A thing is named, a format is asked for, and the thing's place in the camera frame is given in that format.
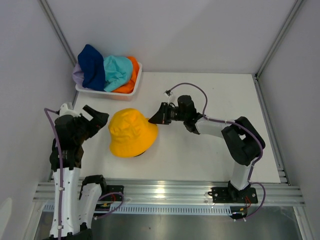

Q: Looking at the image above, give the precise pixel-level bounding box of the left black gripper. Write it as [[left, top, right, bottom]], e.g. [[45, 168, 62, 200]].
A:
[[73, 105, 109, 144]]

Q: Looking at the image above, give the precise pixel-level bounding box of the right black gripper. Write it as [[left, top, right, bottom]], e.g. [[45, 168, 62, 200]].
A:
[[148, 102, 187, 125]]

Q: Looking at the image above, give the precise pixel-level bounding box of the yellow bucket hat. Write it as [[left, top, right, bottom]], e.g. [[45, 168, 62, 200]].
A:
[[108, 108, 159, 158]]

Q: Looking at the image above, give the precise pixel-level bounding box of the dark blue bucket hat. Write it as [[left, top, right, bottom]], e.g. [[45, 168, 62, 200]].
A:
[[77, 44, 106, 92]]

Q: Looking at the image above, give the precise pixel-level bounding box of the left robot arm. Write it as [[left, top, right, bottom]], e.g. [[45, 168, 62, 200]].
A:
[[48, 103, 109, 240]]

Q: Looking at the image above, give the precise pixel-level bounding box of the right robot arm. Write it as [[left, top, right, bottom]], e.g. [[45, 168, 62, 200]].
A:
[[149, 95, 266, 204]]

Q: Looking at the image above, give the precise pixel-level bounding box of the white plastic bin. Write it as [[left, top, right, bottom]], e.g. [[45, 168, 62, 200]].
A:
[[75, 62, 143, 102]]

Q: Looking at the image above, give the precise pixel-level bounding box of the orange bucket hat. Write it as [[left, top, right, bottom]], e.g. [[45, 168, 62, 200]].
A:
[[112, 56, 140, 94]]

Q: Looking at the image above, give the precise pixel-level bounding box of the lavender bucket hat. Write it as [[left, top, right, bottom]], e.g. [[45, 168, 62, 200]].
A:
[[72, 62, 85, 88]]

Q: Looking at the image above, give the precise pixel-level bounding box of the teal bucket hat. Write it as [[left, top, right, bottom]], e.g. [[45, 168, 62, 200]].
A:
[[103, 55, 133, 92]]

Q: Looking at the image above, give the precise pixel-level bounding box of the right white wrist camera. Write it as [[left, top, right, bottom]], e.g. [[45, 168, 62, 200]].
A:
[[163, 89, 175, 105]]

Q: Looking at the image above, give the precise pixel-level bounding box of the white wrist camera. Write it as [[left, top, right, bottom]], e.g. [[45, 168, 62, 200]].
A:
[[58, 102, 80, 117], [163, 89, 175, 105]]

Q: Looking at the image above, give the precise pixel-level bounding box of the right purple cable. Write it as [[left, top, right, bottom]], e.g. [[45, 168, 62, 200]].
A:
[[167, 82, 263, 183]]

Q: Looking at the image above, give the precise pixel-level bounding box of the purple cable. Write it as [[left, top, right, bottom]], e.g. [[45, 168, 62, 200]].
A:
[[167, 82, 263, 183], [44, 107, 66, 240]]

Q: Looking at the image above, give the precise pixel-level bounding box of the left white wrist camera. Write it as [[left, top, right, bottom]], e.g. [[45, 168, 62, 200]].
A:
[[58, 102, 80, 117]]

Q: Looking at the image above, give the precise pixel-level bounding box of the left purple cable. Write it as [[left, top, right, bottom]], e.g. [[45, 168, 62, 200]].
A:
[[44, 107, 66, 240]]

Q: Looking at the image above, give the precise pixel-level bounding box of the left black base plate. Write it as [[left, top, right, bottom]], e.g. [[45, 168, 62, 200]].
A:
[[103, 185, 124, 202]]

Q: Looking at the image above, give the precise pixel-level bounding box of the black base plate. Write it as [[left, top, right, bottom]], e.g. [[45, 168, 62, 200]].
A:
[[103, 185, 124, 202], [207, 187, 258, 204]]

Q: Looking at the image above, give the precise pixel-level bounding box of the white slotted cable duct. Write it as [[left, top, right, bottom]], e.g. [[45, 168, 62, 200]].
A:
[[43, 203, 232, 216]]

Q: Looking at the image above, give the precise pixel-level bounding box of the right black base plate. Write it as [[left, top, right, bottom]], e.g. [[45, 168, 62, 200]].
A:
[[207, 187, 258, 204]]

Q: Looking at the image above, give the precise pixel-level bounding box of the left aluminium frame post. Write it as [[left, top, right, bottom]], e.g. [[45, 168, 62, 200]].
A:
[[37, 0, 77, 66]]

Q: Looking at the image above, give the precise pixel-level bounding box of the aluminium frame post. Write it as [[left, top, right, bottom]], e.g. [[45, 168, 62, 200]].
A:
[[254, 0, 307, 81], [37, 0, 77, 66]]

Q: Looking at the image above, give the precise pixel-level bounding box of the aluminium mounting rail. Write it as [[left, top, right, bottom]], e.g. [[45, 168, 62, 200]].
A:
[[33, 176, 306, 206]]

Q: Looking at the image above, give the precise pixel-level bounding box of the right aluminium table rail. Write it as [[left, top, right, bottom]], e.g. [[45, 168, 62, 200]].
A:
[[252, 74, 291, 186]]

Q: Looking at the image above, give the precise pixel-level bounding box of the right aluminium frame post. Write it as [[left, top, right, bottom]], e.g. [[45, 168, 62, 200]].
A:
[[254, 0, 307, 81]]

